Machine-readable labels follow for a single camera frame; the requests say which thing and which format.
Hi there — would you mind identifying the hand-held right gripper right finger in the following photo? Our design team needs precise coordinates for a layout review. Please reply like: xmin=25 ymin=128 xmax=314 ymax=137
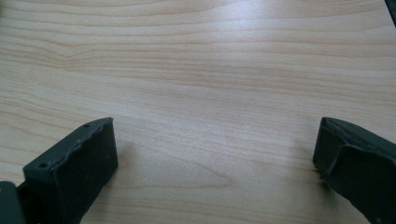
xmin=312 ymin=117 xmax=396 ymax=224

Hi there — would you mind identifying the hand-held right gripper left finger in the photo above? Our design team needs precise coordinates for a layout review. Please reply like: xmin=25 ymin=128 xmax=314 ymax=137
xmin=22 ymin=117 xmax=119 ymax=224

